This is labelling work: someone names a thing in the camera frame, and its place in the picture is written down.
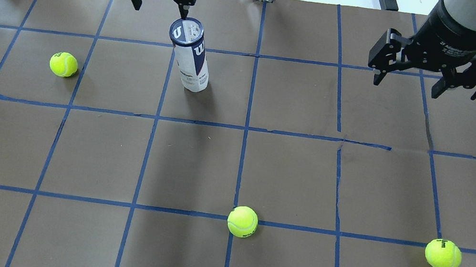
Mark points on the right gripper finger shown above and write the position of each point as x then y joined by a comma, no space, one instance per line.
460,75
387,55

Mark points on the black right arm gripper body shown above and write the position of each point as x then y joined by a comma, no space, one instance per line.
455,40

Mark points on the white blue tennis ball can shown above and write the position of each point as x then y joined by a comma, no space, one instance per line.
187,36

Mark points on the yellow tennis ball by base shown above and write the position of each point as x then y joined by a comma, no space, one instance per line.
443,253

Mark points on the yellow tennis ball middle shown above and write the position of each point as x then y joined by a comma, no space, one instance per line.
242,221

